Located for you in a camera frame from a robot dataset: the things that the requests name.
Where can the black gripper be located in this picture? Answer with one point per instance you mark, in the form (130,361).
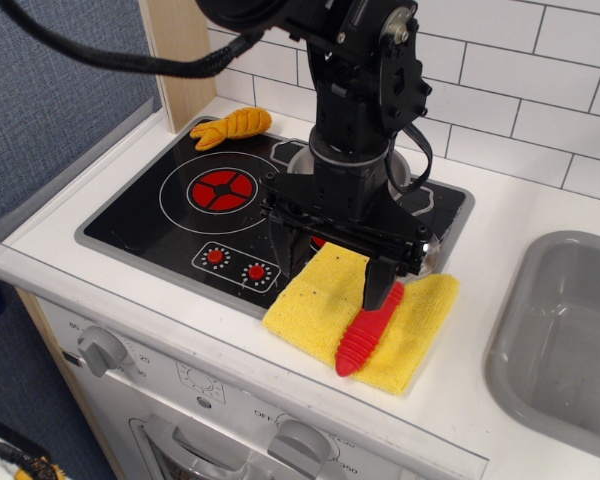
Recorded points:
(346,201)

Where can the silver metal bowl with handles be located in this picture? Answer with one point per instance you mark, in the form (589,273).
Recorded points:
(303,163)

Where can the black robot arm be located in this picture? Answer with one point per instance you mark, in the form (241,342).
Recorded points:
(369,87)

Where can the black toy stove top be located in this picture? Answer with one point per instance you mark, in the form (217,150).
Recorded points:
(193,219)

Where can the yellow cloth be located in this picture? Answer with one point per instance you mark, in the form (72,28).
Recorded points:
(314,310)

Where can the yellow plush shrimp toy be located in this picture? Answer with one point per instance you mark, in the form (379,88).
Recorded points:
(243,123)

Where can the grey right oven knob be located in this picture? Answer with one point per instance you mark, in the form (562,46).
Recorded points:
(301,448)

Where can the grey oven knob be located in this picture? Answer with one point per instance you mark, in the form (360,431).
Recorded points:
(301,448)
(101,350)

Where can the white toy oven front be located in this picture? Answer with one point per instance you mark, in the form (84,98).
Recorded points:
(160,418)

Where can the grey sink basin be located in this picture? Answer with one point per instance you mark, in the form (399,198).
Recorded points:
(543,364)

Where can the grey left oven knob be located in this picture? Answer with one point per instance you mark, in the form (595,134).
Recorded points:
(101,350)

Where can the yellow object at bottom left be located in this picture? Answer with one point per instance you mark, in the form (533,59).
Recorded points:
(37,468)

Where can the spoon with red handle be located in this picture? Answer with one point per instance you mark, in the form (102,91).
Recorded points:
(362,336)

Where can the light wooden post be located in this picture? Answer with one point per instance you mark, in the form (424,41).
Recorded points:
(177,30)

